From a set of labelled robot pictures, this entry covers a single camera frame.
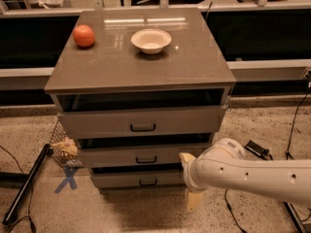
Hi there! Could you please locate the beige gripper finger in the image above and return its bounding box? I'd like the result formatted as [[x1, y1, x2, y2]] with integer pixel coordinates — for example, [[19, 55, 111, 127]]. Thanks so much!
[[179, 152, 196, 170], [186, 190, 203, 212]]

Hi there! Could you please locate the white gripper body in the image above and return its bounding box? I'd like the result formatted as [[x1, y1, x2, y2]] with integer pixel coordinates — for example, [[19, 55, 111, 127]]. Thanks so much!
[[183, 158, 207, 192]]

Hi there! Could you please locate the grey bottom drawer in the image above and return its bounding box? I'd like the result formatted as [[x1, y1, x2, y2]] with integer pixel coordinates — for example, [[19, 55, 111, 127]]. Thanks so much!
[[90, 170, 185, 188]]

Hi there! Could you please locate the grey drawer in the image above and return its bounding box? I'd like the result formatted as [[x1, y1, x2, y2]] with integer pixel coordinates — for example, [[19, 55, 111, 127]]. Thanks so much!
[[78, 143, 211, 168], [58, 106, 225, 139], [90, 170, 185, 188]]

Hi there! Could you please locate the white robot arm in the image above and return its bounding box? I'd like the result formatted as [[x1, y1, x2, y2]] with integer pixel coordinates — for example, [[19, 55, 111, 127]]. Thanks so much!
[[179, 138, 311, 208]]

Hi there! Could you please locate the grey top drawer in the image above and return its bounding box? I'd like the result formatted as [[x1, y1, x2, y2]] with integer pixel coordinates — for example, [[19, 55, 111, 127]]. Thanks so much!
[[58, 106, 225, 139]]

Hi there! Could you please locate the grey middle drawer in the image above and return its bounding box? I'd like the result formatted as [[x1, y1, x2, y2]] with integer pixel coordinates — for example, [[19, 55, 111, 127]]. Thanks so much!
[[78, 143, 211, 168]]

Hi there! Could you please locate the grey drawer cabinet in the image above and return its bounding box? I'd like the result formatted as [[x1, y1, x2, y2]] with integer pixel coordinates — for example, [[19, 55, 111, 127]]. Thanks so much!
[[45, 8, 235, 176]]

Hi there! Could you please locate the black power adapter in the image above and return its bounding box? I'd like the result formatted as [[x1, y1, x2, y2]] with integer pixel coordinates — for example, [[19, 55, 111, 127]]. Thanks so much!
[[245, 141, 268, 158]]

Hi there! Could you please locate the black bar right floor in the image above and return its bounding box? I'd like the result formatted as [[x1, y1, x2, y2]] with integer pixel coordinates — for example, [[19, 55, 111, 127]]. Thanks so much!
[[284, 203, 311, 233]]

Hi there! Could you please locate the black bar floor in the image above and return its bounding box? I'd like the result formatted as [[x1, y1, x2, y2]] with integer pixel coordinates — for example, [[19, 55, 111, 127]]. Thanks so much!
[[2, 144, 51, 225], [284, 203, 311, 233]]

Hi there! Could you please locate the blue tape cross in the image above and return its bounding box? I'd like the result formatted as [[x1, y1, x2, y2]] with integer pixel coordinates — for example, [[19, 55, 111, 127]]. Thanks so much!
[[54, 167, 78, 193]]

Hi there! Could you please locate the crumpled paper piece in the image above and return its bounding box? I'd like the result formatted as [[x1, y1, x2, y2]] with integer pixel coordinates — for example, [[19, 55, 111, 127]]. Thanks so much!
[[52, 137, 78, 156]]

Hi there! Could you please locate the white bowl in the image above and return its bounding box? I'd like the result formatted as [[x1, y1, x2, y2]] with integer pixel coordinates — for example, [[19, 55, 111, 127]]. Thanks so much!
[[130, 29, 172, 54]]

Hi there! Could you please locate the black bar left floor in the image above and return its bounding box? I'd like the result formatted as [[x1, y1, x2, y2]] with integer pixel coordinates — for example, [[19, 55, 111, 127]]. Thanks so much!
[[2, 144, 51, 225]]

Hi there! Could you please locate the orange fruit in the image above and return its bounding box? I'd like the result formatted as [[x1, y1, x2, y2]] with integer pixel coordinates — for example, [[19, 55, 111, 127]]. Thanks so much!
[[73, 24, 95, 48]]

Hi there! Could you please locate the black floor cable right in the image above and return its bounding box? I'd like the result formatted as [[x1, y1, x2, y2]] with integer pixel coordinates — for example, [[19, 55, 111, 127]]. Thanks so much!
[[224, 92, 311, 233]]

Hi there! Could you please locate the black floor cable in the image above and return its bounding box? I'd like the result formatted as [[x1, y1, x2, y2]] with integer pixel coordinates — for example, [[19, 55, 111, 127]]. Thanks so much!
[[224, 92, 311, 233], [0, 145, 37, 233]]

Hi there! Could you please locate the black wire mesh basket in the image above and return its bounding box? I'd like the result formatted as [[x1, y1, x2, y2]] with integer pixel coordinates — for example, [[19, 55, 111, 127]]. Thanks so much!
[[50, 121, 83, 168]]

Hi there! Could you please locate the black floor cable left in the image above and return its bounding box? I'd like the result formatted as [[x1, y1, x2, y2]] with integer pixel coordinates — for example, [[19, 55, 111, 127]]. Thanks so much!
[[0, 145, 37, 233]]

